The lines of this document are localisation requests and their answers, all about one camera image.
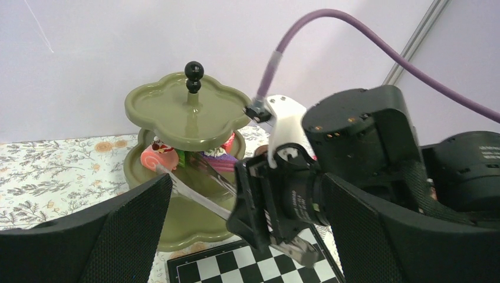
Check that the green cake slice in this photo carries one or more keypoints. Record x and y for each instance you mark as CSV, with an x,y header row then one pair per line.
x,y
181,157

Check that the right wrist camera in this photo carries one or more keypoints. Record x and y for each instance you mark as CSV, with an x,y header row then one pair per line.
x,y
284,115

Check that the pink cake slice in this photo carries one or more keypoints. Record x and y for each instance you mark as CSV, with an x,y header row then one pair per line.
x,y
227,146

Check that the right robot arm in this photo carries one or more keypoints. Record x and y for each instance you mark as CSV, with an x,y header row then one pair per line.
x,y
457,180

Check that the pink swirl roll cake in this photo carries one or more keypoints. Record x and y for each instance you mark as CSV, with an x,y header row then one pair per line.
x,y
159,155

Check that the black white chessboard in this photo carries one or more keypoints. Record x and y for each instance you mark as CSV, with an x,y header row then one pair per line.
x,y
238,262

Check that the green three-tier dessert stand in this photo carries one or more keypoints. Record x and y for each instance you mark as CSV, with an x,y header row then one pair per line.
x,y
191,112

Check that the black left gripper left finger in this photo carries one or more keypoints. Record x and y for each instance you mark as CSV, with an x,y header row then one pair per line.
x,y
112,241

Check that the metal serving tongs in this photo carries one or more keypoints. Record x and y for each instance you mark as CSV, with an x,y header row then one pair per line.
x,y
195,179

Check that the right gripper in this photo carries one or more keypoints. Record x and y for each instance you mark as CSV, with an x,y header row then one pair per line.
x,y
361,136

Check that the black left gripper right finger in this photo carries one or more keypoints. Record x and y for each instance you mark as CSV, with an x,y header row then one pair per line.
x,y
378,241

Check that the purple cake slice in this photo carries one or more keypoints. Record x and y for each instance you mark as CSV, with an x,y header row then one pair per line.
x,y
222,163

